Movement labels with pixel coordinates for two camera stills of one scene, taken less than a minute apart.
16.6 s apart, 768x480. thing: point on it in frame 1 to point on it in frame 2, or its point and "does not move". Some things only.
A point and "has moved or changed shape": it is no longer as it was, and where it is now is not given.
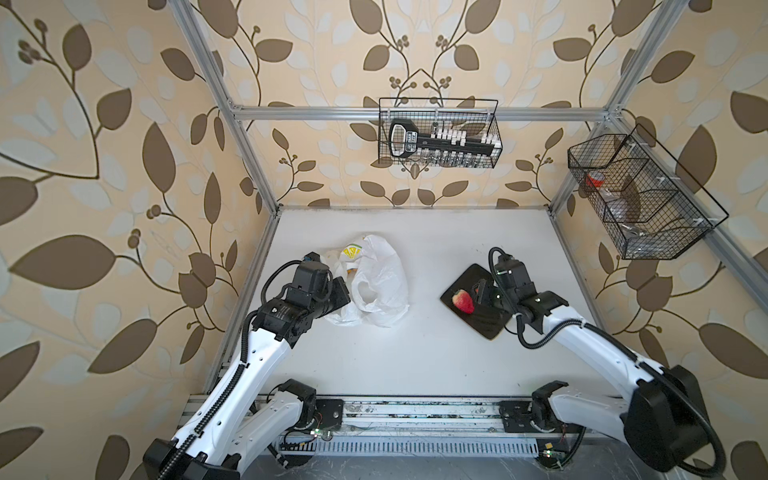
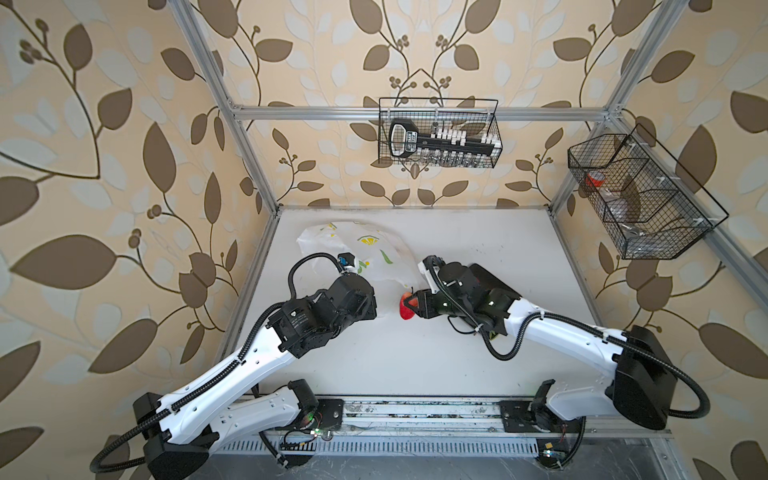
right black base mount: (515, 419) does not move
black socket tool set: (441, 146) does not move
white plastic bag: (375, 278) has moved or changed shape
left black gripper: (341, 289) to (370, 305)
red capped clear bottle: (595, 179) does not move
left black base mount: (331, 413) does not move
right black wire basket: (651, 207) does not move
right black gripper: (482, 290) to (424, 308)
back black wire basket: (440, 132) does not move
